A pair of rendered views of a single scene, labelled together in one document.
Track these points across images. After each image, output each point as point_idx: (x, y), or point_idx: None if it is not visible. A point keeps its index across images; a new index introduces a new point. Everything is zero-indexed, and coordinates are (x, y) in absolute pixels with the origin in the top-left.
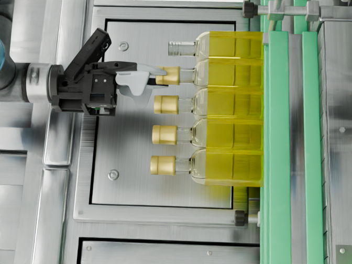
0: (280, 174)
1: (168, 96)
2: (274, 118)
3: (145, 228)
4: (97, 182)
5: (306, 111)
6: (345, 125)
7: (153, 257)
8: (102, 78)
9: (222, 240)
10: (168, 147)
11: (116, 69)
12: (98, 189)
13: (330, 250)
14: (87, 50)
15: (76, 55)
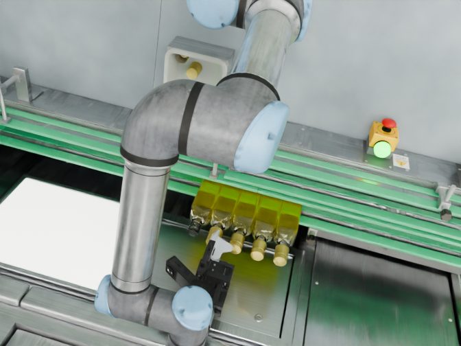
0: (320, 174)
1: (233, 237)
2: (285, 167)
3: (298, 312)
4: (262, 329)
5: (282, 155)
6: (298, 141)
7: (317, 315)
8: (211, 266)
9: (310, 272)
10: (244, 279)
11: (210, 252)
12: (268, 330)
13: (365, 166)
14: (184, 270)
15: (185, 279)
